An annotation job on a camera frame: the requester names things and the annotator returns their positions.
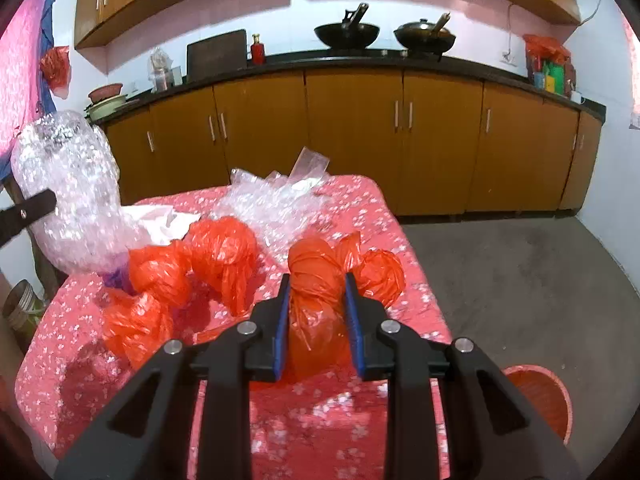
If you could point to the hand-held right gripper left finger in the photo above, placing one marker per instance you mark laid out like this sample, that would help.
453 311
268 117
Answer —
280 332

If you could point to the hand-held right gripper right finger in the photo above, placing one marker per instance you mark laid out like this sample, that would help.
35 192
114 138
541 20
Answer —
352 332

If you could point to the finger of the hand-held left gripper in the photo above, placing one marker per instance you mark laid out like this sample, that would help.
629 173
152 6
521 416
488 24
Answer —
27 212

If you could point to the large bubble wrap roll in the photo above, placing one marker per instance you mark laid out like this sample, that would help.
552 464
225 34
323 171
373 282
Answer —
75 185

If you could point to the long orange plastic bag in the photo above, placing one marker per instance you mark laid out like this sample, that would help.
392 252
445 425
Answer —
315 285

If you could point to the small knotted orange plastic bag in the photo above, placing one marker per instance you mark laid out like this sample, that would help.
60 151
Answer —
380 275

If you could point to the purple plastic bag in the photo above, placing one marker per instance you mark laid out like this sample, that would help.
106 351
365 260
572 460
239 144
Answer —
119 280

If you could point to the bubble wrap sheet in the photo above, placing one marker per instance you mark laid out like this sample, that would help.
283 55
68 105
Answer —
255 215

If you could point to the red plastic basket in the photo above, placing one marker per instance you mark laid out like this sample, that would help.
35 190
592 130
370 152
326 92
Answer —
542 400

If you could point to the red floral tablecloth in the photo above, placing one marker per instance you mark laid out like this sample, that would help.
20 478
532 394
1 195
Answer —
310 425

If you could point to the metal bucket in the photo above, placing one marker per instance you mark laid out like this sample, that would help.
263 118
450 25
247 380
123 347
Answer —
22 310

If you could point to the white paper sheet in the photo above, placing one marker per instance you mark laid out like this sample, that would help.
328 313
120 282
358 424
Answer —
155 222

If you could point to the stack of bowls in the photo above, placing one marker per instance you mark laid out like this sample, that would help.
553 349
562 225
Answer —
105 100

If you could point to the hanging orange plastic bag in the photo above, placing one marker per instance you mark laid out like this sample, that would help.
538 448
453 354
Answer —
55 67

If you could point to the pink curtain with blue edge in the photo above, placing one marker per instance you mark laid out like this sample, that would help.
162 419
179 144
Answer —
25 60

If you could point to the small clear plastic bag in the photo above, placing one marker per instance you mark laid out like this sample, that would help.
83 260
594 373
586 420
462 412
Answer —
310 165

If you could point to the wooden lower kitchen cabinets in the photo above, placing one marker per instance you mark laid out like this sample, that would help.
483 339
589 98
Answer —
350 150

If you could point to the jar wrapped in plastic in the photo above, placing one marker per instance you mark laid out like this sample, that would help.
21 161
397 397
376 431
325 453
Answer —
162 72

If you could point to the dark cutting board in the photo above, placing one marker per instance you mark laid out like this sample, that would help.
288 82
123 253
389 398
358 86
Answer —
217 57

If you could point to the red bottle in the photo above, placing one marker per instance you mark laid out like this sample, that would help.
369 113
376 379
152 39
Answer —
258 52

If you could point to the black kitchen countertop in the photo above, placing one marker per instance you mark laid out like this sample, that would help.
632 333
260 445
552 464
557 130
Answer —
475 67

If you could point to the black open wok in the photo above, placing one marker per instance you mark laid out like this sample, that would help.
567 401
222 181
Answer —
345 35

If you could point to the black wok with lid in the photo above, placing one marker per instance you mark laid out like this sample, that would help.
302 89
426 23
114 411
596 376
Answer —
425 35

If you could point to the blue cup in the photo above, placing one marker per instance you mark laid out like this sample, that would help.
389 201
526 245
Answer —
539 81

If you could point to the green yellow container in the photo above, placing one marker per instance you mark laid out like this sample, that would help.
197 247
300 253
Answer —
554 79

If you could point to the small white object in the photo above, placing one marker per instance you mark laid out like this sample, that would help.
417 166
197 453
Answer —
577 96

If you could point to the orange bag on containers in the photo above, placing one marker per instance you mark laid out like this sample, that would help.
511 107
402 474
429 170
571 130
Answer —
545 47

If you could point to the floral window curtain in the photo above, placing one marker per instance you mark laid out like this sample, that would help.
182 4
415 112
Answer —
632 70

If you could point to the white wall socket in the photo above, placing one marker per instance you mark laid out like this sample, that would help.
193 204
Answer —
508 56

